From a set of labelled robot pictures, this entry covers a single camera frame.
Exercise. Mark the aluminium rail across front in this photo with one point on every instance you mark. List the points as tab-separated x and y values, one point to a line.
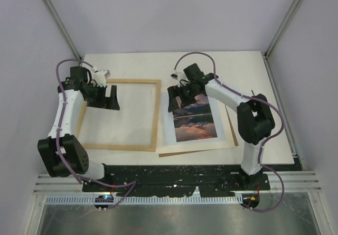
296	181

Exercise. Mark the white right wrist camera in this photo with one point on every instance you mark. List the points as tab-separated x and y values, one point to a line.
177	75

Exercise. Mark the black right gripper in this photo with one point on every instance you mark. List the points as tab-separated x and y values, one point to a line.
174	92

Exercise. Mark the brown hardboard backing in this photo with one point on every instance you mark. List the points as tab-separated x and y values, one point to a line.
235	137

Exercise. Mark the sunset mountain photo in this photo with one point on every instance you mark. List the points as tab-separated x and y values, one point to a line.
198	123

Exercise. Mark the right aluminium corner post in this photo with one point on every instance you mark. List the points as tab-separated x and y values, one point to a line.
288	17

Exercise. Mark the white slotted cable duct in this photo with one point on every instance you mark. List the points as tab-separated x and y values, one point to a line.
95	200

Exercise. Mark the wooden picture frame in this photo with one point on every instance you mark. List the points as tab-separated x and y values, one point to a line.
131	128

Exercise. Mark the aluminium corner post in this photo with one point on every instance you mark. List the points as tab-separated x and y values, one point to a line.
288	17
61	27

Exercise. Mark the black speckled base plate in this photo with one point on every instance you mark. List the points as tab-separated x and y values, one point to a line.
177	181

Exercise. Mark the left aluminium corner post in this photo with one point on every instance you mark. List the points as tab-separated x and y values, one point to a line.
61	27

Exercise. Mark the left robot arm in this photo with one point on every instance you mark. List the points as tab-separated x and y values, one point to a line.
61	152

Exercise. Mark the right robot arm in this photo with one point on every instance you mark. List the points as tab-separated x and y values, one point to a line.
254	118

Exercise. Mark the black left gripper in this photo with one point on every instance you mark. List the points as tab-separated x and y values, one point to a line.
110	103

